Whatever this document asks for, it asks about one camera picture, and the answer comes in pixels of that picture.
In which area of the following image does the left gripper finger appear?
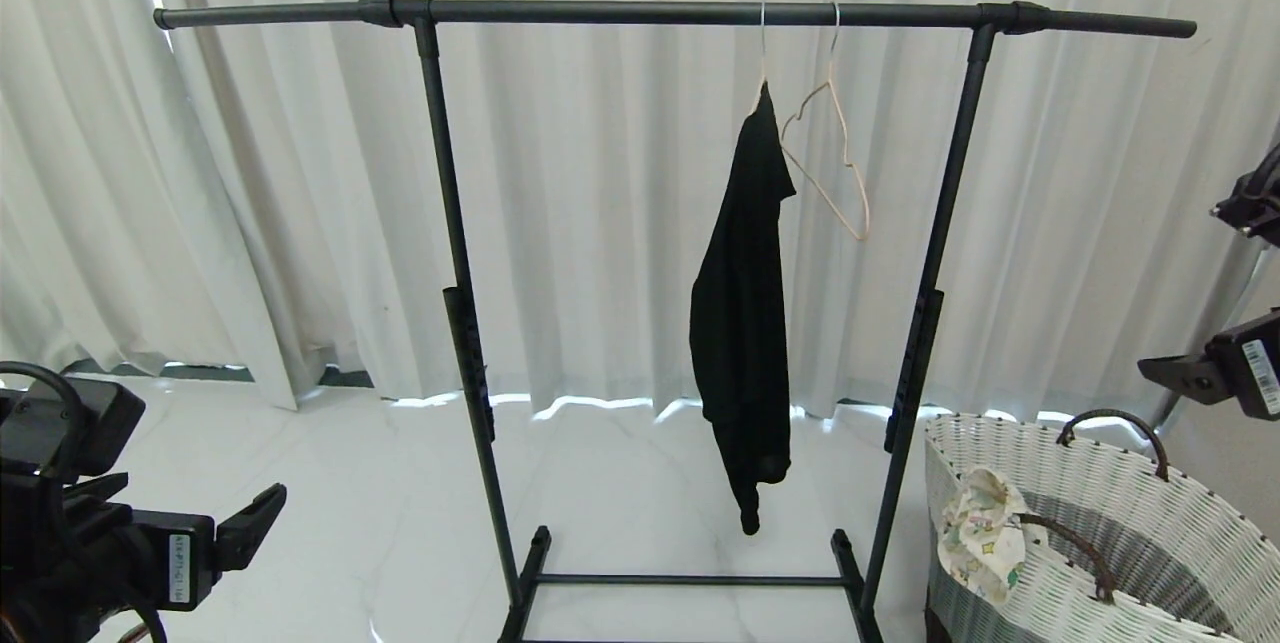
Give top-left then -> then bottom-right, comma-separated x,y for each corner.
213,483 -> 288,574

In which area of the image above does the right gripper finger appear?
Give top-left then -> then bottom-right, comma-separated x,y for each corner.
1138,351 -> 1216,406

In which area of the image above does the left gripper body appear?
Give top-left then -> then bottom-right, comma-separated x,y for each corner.
60,498 -> 219,616

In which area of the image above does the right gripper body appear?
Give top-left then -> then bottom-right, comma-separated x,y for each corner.
1205,308 -> 1280,421

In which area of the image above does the cream printed garment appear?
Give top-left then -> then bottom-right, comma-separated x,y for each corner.
937,466 -> 1031,606

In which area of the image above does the pink clothes hanger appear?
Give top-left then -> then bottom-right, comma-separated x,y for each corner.
750,3 -> 776,119
780,3 -> 871,242

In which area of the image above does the black garment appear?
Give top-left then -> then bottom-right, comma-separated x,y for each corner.
688,83 -> 798,536

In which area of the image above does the white laundry basket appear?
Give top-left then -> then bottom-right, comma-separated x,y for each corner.
922,409 -> 1280,643

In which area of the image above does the black clothes rack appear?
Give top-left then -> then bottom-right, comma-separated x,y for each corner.
153,0 -> 1198,643

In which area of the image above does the white curtain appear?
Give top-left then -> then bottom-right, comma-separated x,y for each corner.
0,0 -> 1280,424

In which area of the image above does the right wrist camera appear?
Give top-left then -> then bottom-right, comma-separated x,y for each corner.
1210,168 -> 1280,249

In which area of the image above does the black cable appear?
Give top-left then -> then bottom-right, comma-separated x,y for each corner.
0,361 -> 89,479
1243,141 -> 1280,189

